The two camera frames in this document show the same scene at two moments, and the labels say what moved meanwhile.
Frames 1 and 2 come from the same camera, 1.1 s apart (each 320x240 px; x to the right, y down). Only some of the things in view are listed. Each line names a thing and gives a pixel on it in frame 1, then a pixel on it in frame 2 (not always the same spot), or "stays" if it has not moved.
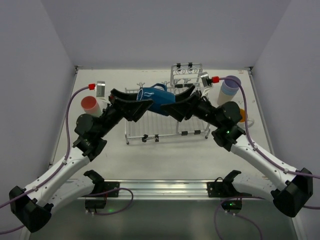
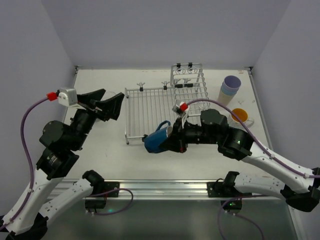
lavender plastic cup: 230,85 stays
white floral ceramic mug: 242,123 stays
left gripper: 114,103 to 92,108
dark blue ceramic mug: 159,96 to 154,142
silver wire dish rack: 152,125 stays
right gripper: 195,100 to 178,135
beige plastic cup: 223,97 stays
